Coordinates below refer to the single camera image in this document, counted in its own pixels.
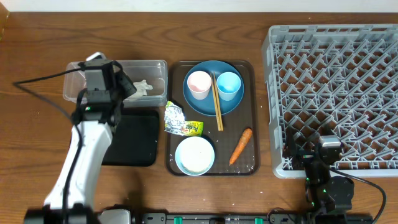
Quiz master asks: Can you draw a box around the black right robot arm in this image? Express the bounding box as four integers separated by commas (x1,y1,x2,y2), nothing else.
286,128,373,224

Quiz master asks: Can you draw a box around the clear plastic bin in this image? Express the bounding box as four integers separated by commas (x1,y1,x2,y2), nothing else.
63,60,168,108

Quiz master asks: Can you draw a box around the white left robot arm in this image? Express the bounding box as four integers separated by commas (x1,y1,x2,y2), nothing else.
24,68,136,223

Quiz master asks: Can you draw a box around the wooden chopstick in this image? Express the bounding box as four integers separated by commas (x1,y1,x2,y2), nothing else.
212,72,224,130
210,73,223,131

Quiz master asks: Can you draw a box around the dark blue plate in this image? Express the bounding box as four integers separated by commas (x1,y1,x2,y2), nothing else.
183,60,244,116

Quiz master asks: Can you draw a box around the grey dishwasher rack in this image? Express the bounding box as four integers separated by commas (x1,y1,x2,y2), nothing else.
262,24,397,179

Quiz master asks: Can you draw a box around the foil snack wrapper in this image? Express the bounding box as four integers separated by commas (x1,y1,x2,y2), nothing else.
164,101,204,136

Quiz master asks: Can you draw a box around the white tissue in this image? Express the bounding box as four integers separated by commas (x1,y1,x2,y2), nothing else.
126,80,153,101

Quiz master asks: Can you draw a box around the pile of rice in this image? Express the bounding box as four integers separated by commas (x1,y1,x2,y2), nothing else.
180,137,211,173

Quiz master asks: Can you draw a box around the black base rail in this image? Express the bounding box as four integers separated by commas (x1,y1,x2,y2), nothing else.
136,212,307,224

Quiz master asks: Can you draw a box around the light blue bowl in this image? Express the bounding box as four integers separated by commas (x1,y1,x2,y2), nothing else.
175,136,215,176

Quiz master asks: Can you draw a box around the orange carrot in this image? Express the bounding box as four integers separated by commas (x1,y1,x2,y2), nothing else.
229,128,252,165

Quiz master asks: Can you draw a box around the brown serving tray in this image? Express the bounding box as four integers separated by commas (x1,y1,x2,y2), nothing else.
168,60,260,176

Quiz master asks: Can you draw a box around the light blue cup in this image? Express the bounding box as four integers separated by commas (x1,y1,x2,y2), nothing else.
216,72,241,101

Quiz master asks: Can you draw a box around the pink cup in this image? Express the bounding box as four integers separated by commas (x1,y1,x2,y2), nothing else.
187,71,212,100

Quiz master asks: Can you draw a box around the black plastic tray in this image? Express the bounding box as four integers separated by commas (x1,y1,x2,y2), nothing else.
102,108,160,167

